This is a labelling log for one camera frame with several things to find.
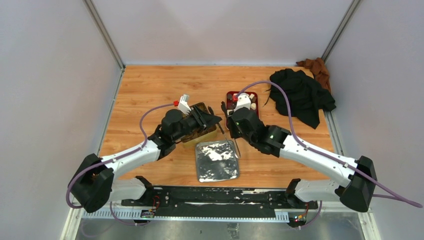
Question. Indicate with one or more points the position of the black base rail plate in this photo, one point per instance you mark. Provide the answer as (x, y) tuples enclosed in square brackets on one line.
[(219, 202)]

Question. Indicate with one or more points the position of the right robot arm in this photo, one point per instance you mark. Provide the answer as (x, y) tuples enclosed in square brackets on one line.
[(351, 181)]

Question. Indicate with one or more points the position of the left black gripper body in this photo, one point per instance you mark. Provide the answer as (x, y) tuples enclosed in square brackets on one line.
[(192, 122)]

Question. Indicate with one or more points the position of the brown cloth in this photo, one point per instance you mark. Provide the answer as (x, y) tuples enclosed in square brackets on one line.
[(319, 70)]

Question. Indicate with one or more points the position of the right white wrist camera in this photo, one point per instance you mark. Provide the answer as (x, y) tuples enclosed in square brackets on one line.
[(241, 101)]

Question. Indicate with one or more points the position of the red chocolate tray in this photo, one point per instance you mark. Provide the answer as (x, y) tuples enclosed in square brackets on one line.
[(232, 100)]

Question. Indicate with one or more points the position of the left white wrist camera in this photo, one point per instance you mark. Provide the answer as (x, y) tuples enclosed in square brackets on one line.
[(182, 104)]

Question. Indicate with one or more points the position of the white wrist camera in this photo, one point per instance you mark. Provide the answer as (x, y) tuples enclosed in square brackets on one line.
[(241, 101), (182, 104)]

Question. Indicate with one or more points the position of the black cloth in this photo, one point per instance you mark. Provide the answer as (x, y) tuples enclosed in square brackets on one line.
[(305, 95)]

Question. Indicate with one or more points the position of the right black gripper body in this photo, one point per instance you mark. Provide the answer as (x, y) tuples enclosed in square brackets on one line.
[(234, 131)]

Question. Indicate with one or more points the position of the metal tongs black tips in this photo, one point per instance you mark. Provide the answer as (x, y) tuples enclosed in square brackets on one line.
[(225, 132)]

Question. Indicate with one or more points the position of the silver tin lid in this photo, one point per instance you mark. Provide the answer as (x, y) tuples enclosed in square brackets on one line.
[(216, 161)]

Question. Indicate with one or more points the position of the gold chocolate tin box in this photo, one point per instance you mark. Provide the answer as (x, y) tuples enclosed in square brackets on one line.
[(195, 137)]

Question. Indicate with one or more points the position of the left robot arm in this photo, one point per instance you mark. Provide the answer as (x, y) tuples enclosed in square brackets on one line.
[(97, 180)]

